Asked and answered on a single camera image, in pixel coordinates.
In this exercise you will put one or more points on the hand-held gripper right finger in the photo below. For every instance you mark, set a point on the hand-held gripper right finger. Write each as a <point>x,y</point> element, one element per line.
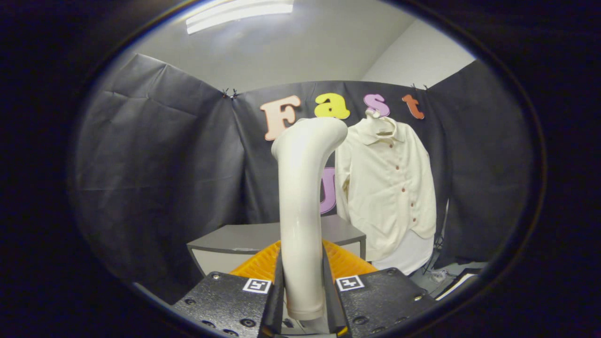
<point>330,295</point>

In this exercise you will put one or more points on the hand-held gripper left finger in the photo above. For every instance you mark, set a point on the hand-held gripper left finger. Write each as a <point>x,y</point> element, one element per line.
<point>278,300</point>

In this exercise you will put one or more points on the white garment steamer head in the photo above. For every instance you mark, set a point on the white garment steamer head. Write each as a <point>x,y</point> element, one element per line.
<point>300,211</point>

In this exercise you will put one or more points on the cream button shirt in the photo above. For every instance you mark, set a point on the cream button shirt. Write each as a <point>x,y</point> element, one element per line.
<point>385,197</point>

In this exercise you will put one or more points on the white plastic clothes hanger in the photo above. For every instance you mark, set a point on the white plastic clothes hanger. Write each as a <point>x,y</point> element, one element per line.
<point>381,124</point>

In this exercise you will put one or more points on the grey cabinet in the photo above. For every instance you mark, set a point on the grey cabinet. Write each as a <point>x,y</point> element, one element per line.
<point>244,234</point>

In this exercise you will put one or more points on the black stand leg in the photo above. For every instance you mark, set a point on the black stand leg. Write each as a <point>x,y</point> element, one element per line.
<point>439,244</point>

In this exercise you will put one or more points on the dark flat board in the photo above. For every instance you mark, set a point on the dark flat board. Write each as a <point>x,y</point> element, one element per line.
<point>465,279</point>

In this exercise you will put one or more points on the black backdrop cloth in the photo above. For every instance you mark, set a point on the black backdrop cloth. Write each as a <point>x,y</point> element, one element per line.
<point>164,164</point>

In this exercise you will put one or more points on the ceiling light panel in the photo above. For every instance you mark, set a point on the ceiling light panel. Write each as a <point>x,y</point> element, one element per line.
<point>239,14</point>

